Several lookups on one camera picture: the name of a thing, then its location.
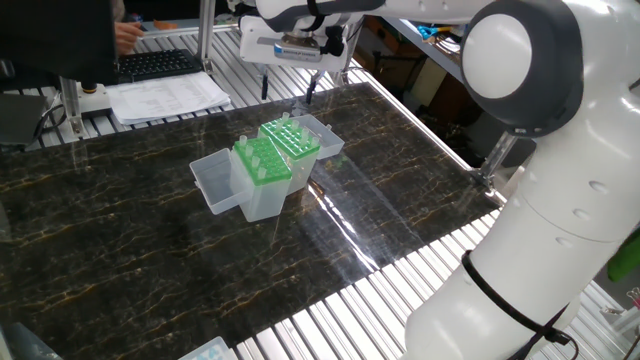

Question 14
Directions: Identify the green flat object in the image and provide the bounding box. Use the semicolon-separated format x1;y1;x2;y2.
607;229;640;284

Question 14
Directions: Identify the beige cardboard panel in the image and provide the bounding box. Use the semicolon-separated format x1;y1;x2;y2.
409;57;448;109

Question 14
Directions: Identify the clear tip box blue rack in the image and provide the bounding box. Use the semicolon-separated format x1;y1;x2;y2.
178;335;236;360

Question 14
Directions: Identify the black camera cable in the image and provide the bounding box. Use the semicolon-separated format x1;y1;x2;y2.
322;24;581;360

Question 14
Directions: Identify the white stand base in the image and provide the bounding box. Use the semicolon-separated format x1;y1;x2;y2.
78;82;114;121

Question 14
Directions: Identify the diagonal aluminium strut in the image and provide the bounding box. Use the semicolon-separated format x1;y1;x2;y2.
472;132;519;194

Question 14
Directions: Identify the black marble pattern board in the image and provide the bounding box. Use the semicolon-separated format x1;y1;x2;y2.
0;81;504;360

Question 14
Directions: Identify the white paper stack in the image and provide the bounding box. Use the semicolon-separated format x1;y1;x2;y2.
105;71;233;127

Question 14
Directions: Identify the black arm strap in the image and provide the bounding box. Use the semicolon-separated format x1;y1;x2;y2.
460;249;571;346

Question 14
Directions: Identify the black keyboard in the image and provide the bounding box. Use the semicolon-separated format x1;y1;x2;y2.
116;48;205;85

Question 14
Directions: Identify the bare person hand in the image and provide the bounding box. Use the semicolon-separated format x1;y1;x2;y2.
113;20;146;55

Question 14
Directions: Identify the black computer monitor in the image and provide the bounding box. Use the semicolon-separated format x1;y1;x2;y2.
0;0;120;87

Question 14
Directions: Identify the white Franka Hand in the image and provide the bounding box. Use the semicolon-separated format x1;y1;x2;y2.
238;14;357;105

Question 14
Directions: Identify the grey rounded object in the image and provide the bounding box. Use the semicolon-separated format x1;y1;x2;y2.
0;321;64;360

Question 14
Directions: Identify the grey metal shelf rail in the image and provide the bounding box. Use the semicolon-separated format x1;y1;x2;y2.
384;17;466;81

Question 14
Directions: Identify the black flat box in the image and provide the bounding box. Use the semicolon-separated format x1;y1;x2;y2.
0;92;50;147

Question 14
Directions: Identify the tall aluminium frame post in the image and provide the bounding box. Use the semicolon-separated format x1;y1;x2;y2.
196;0;218;76

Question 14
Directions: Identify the clear tip box green rack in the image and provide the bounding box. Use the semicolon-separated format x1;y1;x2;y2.
189;134;294;224
257;113;346;196

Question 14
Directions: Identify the short aluminium frame post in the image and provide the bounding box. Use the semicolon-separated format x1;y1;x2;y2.
58;77;86;141

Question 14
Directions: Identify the blue yellow small tool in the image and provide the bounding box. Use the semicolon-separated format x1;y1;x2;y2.
417;24;451;42

